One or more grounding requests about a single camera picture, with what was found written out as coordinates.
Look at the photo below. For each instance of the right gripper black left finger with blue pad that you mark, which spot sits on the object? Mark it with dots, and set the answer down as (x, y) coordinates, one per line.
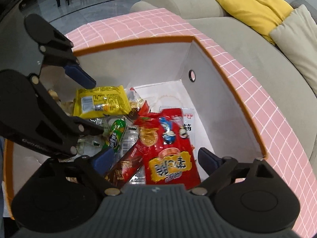
(103, 161)

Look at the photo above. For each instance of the grey cushion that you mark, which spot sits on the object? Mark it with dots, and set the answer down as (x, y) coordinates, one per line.
(313, 11)

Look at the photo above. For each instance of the small orange clear snack pack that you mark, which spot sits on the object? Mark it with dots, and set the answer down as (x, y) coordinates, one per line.
(139, 106)

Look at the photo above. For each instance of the green sausage snack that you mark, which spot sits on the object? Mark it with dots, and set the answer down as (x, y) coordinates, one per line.
(116, 133)

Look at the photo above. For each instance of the white gluten snack packet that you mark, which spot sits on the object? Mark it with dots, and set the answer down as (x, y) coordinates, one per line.
(189, 124)

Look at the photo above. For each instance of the red snack bag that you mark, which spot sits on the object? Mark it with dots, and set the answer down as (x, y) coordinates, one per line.
(167, 150)

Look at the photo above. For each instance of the white spicy stick packet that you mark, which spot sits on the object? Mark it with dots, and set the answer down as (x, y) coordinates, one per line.
(139, 178)

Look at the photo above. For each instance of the brown chocolate wafer bar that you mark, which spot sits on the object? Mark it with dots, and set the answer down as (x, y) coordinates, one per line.
(127, 166)

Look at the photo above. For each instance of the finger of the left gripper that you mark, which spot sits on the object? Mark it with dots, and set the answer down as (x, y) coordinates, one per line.
(76, 73)
(87, 127)

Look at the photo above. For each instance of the mini pretzel snack bag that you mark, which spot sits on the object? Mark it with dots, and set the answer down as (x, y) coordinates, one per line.
(67, 106)

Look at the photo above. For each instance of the pink checkered tablecloth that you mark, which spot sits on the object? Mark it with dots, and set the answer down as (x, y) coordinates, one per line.
(286, 154)

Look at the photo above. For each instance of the yellow snack packet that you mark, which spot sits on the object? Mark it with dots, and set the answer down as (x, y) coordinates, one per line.
(100, 102)

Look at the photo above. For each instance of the beige cushion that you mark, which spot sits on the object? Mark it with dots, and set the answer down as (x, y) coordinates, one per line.
(296, 38)

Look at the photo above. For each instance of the clear pack white candies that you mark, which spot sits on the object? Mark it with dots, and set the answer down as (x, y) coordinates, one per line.
(129, 139)

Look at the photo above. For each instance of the yellow cushion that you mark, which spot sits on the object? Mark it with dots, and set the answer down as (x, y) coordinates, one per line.
(261, 15)

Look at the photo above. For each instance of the beige sofa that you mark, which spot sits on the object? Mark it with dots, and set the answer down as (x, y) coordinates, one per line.
(272, 69)

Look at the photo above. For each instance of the silver yellow snack bag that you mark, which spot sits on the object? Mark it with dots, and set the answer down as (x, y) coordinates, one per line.
(90, 145)

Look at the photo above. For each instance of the orange cardboard box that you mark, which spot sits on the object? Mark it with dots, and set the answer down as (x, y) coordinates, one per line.
(63, 195)

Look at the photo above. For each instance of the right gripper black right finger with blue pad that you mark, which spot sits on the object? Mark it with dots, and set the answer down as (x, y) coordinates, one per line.
(219, 172)

